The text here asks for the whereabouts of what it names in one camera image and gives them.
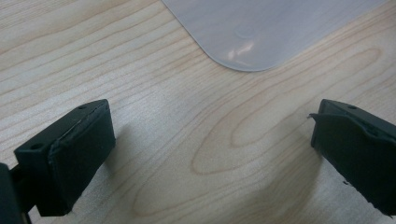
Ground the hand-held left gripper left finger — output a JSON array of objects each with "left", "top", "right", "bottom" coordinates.
[{"left": 13, "top": 98, "right": 117, "bottom": 217}]

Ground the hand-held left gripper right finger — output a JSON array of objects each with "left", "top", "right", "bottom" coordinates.
[{"left": 307, "top": 98, "right": 396, "bottom": 217}]

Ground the translucent white plastic mat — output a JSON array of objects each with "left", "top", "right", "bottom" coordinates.
[{"left": 161, "top": 0, "right": 390, "bottom": 73}]

